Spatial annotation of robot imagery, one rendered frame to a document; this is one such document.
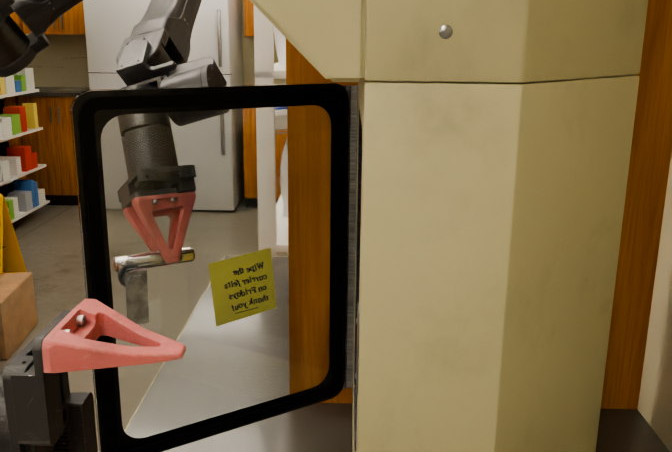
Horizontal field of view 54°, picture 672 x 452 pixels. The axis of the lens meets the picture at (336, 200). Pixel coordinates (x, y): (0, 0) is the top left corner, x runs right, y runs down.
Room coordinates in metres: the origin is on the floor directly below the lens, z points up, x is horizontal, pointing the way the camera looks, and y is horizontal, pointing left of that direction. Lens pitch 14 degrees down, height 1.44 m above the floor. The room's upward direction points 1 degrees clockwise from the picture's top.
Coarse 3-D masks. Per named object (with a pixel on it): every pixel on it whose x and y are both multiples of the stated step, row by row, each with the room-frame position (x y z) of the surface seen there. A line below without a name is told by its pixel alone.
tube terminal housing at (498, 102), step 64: (384, 0) 0.47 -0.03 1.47; (448, 0) 0.47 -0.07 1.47; (512, 0) 0.47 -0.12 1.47; (576, 0) 0.51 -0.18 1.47; (640, 0) 0.59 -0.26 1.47; (384, 64) 0.47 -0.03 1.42; (448, 64) 0.47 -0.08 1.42; (512, 64) 0.47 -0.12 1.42; (576, 64) 0.52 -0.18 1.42; (640, 64) 0.60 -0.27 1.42; (384, 128) 0.47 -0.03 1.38; (448, 128) 0.47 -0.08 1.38; (512, 128) 0.47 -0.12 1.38; (576, 128) 0.53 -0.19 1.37; (384, 192) 0.47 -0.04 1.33; (448, 192) 0.47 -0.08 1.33; (512, 192) 0.47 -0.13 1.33; (576, 192) 0.53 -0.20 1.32; (384, 256) 0.47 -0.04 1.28; (448, 256) 0.47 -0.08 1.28; (512, 256) 0.47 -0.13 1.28; (576, 256) 0.54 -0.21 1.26; (384, 320) 0.47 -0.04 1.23; (448, 320) 0.47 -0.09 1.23; (512, 320) 0.48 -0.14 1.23; (576, 320) 0.55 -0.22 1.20; (384, 384) 0.47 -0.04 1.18; (448, 384) 0.47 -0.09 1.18; (512, 384) 0.48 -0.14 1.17; (576, 384) 0.56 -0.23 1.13; (384, 448) 0.47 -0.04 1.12; (448, 448) 0.47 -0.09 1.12; (512, 448) 0.49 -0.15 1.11; (576, 448) 0.57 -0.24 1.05
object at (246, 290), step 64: (128, 128) 0.64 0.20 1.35; (192, 128) 0.68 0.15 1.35; (256, 128) 0.71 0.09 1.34; (320, 128) 0.76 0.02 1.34; (128, 192) 0.64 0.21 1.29; (192, 192) 0.68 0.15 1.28; (256, 192) 0.71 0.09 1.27; (320, 192) 0.76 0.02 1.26; (128, 256) 0.64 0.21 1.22; (192, 256) 0.67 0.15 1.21; (256, 256) 0.71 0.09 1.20; (320, 256) 0.76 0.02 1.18; (192, 320) 0.67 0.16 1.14; (256, 320) 0.71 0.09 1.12; (320, 320) 0.76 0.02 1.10; (128, 384) 0.63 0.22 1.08; (192, 384) 0.67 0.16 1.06; (256, 384) 0.71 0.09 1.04
